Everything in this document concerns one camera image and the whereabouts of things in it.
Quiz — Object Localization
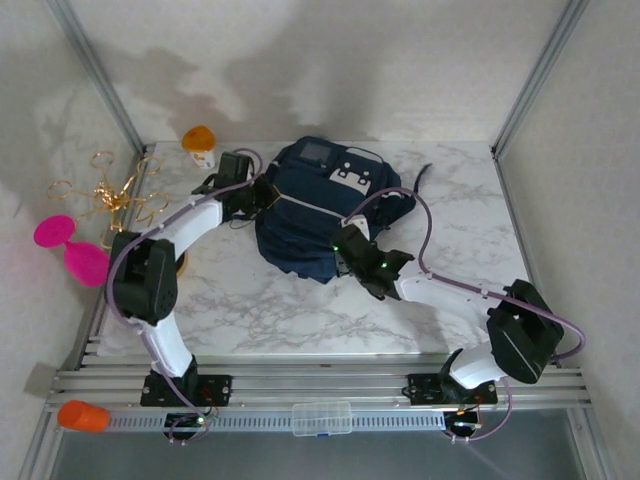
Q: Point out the slotted grey cable duct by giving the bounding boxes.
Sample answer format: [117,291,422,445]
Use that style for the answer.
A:
[107,410,446,432]

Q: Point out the pink fluffy double pad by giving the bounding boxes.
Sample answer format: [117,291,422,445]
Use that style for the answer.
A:
[33,214,111,289]

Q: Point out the navy blue backpack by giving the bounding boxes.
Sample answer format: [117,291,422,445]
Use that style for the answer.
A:
[254,135,434,286]

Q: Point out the aluminium rail frame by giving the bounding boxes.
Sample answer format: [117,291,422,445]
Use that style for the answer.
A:
[47,364,594,414]

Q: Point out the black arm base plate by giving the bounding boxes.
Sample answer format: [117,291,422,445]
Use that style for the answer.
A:
[140,373,234,407]
[407,372,499,406]

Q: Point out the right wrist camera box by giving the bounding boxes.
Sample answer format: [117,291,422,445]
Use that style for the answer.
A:
[343,214,372,242]

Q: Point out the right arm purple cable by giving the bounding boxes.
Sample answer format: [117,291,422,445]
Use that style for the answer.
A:
[342,187,587,445]

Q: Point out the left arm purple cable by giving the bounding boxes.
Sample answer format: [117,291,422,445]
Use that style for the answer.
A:
[105,147,265,445]

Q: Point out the black controller board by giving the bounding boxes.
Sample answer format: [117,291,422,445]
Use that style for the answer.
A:
[164,412,214,444]
[443,407,485,444]

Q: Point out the white bottle orange lid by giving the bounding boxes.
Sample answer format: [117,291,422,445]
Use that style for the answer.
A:
[181,125,218,171]

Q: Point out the orange plastic cup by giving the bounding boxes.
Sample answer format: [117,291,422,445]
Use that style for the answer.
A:
[56,399,111,434]

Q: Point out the clear plastic compartment box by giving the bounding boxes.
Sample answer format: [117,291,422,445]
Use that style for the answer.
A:
[291,401,354,438]

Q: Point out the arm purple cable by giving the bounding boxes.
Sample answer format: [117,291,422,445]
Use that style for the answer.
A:
[105,147,265,445]
[342,187,587,445]

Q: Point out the aluminium frame post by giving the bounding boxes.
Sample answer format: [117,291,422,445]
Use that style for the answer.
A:
[492,0,592,159]
[47,0,151,157]

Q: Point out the gold wire ornament black base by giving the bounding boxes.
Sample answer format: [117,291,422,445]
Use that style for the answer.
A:
[47,149,190,277]

